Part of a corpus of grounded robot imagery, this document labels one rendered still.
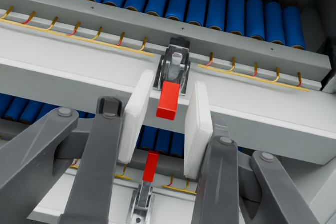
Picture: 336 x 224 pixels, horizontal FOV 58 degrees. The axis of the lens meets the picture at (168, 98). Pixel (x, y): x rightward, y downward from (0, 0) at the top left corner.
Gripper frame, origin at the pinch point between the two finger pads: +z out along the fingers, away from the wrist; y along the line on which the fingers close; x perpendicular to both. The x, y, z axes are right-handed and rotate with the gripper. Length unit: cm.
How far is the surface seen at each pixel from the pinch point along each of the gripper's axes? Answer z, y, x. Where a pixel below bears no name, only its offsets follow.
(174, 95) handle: 2.5, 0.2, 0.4
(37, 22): 10.8, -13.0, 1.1
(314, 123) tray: 7.7, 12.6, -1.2
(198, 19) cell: 13.4, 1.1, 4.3
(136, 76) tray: 8.4, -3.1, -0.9
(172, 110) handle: 0.8, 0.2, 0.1
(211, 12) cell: 15.2, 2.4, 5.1
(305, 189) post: 10.0, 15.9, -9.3
